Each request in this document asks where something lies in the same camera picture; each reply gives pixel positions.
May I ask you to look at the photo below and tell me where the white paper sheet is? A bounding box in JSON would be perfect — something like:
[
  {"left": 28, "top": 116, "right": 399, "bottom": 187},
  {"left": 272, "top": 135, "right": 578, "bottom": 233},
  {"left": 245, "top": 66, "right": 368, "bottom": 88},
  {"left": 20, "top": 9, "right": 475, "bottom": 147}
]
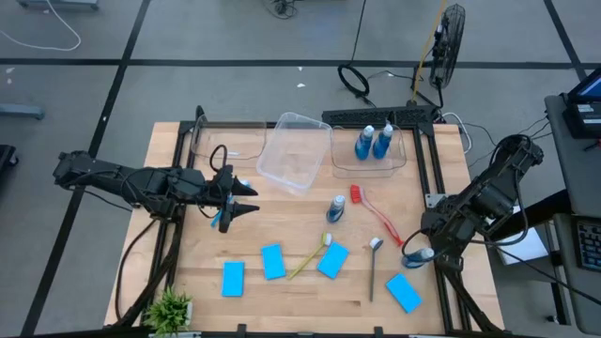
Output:
[{"left": 495, "top": 206, "right": 549, "bottom": 267}]

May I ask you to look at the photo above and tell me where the grey dish brush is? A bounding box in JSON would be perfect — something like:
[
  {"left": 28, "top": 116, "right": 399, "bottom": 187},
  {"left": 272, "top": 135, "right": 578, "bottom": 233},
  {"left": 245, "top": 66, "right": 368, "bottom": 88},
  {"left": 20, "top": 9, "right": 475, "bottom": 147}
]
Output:
[{"left": 368, "top": 237, "right": 385, "bottom": 303}]

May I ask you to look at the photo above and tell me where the white floor cable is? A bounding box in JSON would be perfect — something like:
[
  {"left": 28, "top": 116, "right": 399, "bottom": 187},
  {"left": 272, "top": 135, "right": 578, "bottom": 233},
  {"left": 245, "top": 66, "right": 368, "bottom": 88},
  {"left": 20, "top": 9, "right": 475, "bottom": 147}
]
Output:
[{"left": 0, "top": 0, "right": 82, "bottom": 53}]

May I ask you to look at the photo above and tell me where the black floor fan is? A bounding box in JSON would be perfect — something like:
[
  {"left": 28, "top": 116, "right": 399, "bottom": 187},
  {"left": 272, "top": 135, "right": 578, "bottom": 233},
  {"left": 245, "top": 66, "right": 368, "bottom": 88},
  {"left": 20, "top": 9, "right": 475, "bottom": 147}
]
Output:
[{"left": 428, "top": 3, "right": 467, "bottom": 90}]

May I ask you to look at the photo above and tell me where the blue sponge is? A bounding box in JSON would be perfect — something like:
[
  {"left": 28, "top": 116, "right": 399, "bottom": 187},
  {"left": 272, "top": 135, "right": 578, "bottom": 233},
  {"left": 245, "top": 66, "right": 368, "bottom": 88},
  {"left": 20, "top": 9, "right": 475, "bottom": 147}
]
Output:
[
  {"left": 385, "top": 272, "right": 424, "bottom": 315},
  {"left": 316, "top": 241, "right": 351, "bottom": 280},
  {"left": 260, "top": 242, "right": 287, "bottom": 282},
  {"left": 221, "top": 261, "right": 246, "bottom": 299}
]

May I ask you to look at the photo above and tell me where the black aluminium table frame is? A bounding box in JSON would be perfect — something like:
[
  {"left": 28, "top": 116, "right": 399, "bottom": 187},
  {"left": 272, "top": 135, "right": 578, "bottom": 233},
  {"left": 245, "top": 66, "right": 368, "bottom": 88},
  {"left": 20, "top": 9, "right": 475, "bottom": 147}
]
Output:
[{"left": 112, "top": 106, "right": 506, "bottom": 337}]

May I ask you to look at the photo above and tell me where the deep clear plastic bin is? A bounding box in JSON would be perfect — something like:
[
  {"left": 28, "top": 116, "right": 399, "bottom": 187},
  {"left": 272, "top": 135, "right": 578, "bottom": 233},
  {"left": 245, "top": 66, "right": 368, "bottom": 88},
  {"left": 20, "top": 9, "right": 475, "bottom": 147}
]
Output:
[{"left": 255, "top": 111, "right": 333, "bottom": 194}]

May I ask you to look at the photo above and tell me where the small green potted plant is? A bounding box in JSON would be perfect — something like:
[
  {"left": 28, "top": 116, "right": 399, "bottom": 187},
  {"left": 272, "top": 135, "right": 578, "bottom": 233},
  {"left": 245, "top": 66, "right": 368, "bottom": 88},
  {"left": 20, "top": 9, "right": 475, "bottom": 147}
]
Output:
[{"left": 143, "top": 286, "right": 194, "bottom": 337}]

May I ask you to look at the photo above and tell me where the black desk beam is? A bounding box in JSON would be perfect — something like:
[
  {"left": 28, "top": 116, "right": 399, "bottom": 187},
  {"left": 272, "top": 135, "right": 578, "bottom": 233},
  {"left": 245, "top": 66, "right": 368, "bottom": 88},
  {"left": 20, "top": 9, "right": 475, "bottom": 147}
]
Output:
[{"left": 504, "top": 189, "right": 572, "bottom": 238}]

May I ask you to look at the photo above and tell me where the red toothbrush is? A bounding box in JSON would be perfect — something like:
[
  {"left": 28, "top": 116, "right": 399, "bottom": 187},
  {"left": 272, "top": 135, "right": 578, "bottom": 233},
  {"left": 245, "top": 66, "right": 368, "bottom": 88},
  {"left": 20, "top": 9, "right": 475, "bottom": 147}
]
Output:
[{"left": 349, "top": 184, "right": 406, "bottom": 248}]

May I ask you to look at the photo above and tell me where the black hanging cable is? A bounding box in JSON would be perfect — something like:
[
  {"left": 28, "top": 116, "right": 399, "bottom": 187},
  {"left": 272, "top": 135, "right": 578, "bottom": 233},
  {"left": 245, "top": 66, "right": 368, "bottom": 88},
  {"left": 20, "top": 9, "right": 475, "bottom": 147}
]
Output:
[{"left": 350, "top": 0, "right": 368, "bottom": 65}]

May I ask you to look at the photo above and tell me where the yellow-green dish brush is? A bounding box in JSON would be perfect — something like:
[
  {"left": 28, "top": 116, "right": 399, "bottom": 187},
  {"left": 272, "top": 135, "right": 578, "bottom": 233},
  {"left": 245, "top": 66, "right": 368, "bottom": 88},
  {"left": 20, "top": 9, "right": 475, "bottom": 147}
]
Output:
[{"left": 286, "top": 232, "right": 333, "bottom": 282}]

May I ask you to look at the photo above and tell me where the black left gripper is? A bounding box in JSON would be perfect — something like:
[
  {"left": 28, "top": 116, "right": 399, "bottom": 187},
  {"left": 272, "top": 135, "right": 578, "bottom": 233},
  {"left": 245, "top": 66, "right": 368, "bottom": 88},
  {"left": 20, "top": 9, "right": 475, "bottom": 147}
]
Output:
[{"left": 205, "top": 163, "right": 261, "bottom": 235}]

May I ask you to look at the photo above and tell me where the black laptop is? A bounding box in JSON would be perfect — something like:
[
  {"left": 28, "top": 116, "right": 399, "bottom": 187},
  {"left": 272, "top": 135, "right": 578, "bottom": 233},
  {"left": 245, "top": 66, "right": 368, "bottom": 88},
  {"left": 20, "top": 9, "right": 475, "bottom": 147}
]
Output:
[{"left": 562, "top": 67, "right": 601, "bottom": 141}]

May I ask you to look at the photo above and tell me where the grey desk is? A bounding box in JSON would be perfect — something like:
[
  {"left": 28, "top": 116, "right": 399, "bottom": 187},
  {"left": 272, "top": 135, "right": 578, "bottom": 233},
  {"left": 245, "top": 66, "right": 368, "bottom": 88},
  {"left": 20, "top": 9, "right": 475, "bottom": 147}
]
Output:
[
  {"left": 552, "top": 213, "right": 601, "bottom": 335},
  {"left": 544, "top": 92, "right": 601, "bottom": 220}
]

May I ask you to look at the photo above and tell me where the grey metal bar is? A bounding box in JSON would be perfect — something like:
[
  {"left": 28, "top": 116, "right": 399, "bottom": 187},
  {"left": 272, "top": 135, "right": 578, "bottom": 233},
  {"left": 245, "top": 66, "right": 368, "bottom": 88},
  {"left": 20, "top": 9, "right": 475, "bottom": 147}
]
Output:
[{"left": 0, "top": 103, "right": 46, "bottom": 120}]

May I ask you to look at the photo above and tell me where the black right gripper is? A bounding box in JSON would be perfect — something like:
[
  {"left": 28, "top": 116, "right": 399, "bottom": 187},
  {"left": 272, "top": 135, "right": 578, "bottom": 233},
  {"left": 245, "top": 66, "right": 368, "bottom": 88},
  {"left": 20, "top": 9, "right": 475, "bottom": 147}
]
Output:
[{"left": 421, "top": 208, "right": 471, "bottom": 274}]

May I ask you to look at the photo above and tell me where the blue dish soap bottle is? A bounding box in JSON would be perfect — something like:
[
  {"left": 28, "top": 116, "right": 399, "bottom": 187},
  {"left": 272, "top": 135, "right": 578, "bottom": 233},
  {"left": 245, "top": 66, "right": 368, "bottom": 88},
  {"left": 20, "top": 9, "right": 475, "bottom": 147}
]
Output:
[
  {"left": 400, "top": 247, "right": 436, "bottom": 270},
  {"left": 353, "top": 124, "right": 376, "bottom": 161},
  {"left": 372, "top": 122, "right": 394, "bottom": 161},
  {"left": 325, "top": 194, "right": 347, "bottom": 223}
]

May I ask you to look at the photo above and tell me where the black keyboard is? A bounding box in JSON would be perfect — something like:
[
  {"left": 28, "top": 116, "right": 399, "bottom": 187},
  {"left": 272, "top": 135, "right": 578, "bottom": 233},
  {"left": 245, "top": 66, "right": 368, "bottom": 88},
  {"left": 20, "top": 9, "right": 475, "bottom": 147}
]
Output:
[{"left": 573, "top": 219, "right": 601, "bottom": 273}]

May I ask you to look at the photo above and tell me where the black perforated box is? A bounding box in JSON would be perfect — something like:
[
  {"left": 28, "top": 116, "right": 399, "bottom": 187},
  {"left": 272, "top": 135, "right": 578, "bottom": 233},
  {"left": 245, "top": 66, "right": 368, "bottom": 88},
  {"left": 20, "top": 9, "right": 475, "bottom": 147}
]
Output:
[{"left": 321, "top": 105, "right": 441, "bottom": 127}]

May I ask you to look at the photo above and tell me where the black floor object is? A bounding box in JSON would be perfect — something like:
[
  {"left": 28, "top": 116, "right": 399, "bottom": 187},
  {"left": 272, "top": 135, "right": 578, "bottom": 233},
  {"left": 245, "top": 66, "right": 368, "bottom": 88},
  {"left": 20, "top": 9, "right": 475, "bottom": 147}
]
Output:
[{"left": 0, "top": 144, "right": 20, "bottom": 198}]

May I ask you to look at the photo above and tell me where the coiled black cable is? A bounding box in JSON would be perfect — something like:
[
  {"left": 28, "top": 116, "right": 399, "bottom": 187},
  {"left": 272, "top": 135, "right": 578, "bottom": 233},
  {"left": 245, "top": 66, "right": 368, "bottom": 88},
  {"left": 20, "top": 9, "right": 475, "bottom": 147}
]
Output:
[{"left": 336, "top": 64, "right": 377, "bottom": 108}]

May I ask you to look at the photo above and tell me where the black cable bundle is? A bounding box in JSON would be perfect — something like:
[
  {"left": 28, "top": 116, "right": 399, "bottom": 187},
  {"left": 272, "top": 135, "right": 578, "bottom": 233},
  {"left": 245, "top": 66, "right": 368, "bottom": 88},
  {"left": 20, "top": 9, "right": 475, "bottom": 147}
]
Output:
[{"left": 268, "top": 0, "right": 300, "bottom": 21}]

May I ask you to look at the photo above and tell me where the shallow clear plastic tray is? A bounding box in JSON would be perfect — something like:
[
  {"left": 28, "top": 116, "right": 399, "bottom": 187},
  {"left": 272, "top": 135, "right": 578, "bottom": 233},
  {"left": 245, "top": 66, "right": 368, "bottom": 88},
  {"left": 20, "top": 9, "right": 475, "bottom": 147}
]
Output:
[
  {"left": 190, "top": 115, "right": 269, "bottom": 161},
  {"left": 330, "top": 124, "right": 408, "bottom": 179}
]

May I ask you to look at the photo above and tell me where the white cable loop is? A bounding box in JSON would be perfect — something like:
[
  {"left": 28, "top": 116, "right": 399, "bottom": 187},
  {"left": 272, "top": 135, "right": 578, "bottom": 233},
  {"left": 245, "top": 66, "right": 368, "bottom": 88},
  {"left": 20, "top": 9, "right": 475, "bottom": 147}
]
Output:
[{"left": 440, "top": 111, "right": 473, "bottom": 156}]

